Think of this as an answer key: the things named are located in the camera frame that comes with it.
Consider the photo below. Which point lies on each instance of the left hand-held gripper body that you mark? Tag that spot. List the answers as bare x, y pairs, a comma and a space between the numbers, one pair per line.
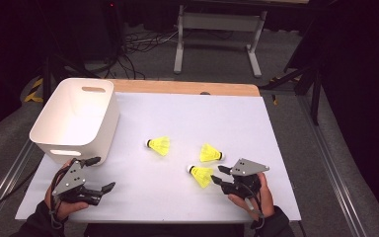
72, 179

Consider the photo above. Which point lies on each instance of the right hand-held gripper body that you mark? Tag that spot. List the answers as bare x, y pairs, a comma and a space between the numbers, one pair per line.
248, 168

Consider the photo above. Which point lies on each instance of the yellow shuttlecock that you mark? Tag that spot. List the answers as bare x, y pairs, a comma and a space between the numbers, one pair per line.
209, 154
202, 175
161, 145

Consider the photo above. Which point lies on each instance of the white plastic basket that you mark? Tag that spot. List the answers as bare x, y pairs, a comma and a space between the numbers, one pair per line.
75, 115

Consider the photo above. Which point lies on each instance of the person's left hand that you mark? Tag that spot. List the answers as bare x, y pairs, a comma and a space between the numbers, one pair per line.
65, 209

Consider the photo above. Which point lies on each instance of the person's right hand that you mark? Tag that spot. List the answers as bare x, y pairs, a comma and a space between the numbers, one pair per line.
265, 200

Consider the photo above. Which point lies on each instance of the person's dark clothed lap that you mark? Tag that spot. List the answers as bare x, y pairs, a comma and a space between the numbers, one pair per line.
164, 230

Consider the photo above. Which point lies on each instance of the yellow black hazard tape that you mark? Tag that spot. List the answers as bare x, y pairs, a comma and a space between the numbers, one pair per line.
275, 98
33, 96

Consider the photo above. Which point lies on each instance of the small black round object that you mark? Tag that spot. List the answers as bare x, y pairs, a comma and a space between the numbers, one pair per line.
205, 93

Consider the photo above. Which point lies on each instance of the white table sheet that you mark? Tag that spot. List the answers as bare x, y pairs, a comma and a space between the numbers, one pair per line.
164, 108

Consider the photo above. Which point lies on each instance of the black metal stand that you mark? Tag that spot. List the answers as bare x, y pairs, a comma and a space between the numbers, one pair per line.
316, 98

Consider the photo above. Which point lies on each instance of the black equipment with red light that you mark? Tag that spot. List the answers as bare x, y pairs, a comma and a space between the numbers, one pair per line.
113, 19

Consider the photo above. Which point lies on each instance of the black curtain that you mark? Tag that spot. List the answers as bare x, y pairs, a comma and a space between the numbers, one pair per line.
358, 65

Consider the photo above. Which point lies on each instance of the aluminium floor rail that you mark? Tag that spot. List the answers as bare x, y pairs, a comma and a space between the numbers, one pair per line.
335, 177
10, 174

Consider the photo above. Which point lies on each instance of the white metal frame desk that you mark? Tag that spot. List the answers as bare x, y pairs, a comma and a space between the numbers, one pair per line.
220, 21

